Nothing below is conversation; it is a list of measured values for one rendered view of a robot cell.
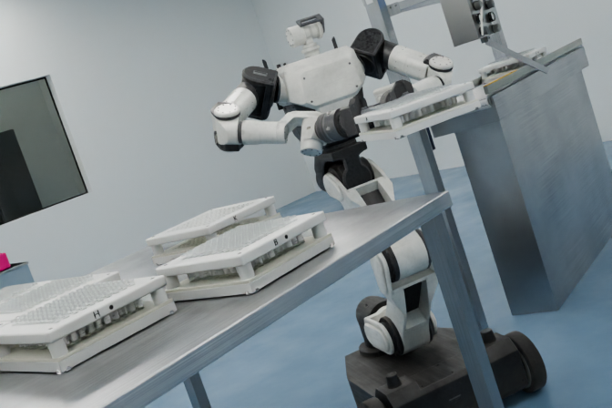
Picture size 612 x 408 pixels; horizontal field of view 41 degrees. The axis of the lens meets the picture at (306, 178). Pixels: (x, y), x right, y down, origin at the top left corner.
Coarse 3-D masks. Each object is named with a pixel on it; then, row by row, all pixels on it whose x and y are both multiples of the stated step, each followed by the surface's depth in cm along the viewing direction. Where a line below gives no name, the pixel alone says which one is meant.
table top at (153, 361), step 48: (336, 240) 164; (384, 240) 159; (288, 288) 139; (144, 336) 139; (192, 336) 128; (240, 336) 128; (0, 384) 139; (48, 384) 129; (96, 384) 120; (144, 384) 114
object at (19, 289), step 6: (36, 282) 188; (6, 288) 196; (12, 288) 193; (18, 288) 189; (24, 288) 188; (30, 288) 187; (0, 294) 189; (6, 294) 187; (12, 294) 184; (0, 300) 182; (6, 300) 183
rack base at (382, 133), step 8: (464, 104) 207; (472, 104) 208; (440, 112) 205; (448, 112) 206; (456, 112) 207; (464, 112) 207; (416, 120) 205; (424, 120) 204; (432, 120) 205; (440, 120) 205; (376, 128) 220; (384, 128) 212; (392, 128) 206; (400, 128) 202; (408, 128) 203; (416, 128) 203; (360, 136) 224; (368, 136) 219; (376, 136) 214; (384, 136) 209; (392, 136) 204
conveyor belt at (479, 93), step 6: (576, 48) 410; (564, 54) 393; (552, 60) 378; (486, 84) 366; (510, 84) 332; (474, 90) 353; (480, 90) 343; (498, 90) 321; (462, 96) 347; (474, 96) 325; (480, 96) 317; (486, 96) 311; (480, 102) 311; (486, 102) 310; (480, 108) 312
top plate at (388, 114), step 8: (448, 88) 210; (456, 88) 207; (464, 88) 207; (472, 88) 208; (432, 96) 205; (440, 96) 205; (448, 96) 206; (408, 104) 204; (416, 104) 203; (424, 104) 204; (432, 104) 205; (368, 112) 224; (376, 112) 213; (384, 112) 204; (392, 112) 201; (400, 112) 202; (408, 112) 203; (360, 120) 220; (368, 120) 215; (376, 120) 210
